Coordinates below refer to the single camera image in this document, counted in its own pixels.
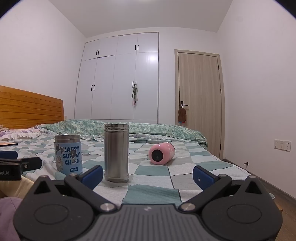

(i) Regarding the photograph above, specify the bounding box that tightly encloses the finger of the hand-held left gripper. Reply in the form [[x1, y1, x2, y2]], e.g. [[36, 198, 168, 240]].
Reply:
[[0, 150, 19, 160], [20, 157, 43, 173]]

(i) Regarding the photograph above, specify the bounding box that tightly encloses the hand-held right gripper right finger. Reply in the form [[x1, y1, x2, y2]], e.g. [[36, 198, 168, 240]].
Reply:
[[179, 165, 276, 213]]

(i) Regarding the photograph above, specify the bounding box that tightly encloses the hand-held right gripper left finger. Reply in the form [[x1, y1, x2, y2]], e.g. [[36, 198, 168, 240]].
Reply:
[[24, 165, 117, 213]]

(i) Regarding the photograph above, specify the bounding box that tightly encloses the pink cup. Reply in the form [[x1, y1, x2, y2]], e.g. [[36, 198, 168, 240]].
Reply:
[[149, 143, 176, 166]]

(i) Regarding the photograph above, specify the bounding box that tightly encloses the blue printed cup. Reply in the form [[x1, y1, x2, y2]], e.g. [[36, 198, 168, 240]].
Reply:
[[54, 134, 83, 176]]

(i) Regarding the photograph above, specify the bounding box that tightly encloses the cream cloth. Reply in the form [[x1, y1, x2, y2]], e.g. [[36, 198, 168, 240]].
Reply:
[[0, 175, 35, 200]]

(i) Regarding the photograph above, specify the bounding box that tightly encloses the purple floral pillow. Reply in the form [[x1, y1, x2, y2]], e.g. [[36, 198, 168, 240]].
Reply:
[[0, 127, 43, 141]]

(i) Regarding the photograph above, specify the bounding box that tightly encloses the tall stainless steel flask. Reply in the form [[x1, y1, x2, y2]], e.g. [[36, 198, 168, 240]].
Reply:
[[104, 123, 130, 183]]

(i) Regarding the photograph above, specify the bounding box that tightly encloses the purple cloth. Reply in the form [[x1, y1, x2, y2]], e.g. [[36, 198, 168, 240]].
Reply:
[[0, 197, 22, 241]]

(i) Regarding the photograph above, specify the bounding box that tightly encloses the checkered bedsheet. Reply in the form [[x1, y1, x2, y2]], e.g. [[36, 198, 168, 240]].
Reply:
[[0, 133, 276, 209]]

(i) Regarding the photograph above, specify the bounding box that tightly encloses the wooden headboard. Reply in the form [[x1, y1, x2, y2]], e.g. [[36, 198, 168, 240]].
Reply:
[[0, 85, 65, 130]]

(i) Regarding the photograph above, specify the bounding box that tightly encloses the green floral quilt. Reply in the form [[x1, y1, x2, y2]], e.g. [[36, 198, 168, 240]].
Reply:
[[35, 119, 208, 149]]

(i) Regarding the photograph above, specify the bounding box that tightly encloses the light wooden door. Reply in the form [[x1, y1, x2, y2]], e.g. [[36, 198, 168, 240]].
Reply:
[[174, 49, 226, 161]]

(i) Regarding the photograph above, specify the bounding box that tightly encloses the white wardrobe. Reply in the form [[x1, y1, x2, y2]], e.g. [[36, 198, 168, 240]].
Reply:
[[74, 32, 160, 125]]

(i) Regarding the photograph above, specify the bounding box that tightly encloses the white wall socket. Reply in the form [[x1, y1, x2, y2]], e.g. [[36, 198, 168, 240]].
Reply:
[[274, 139, 291, 152]]

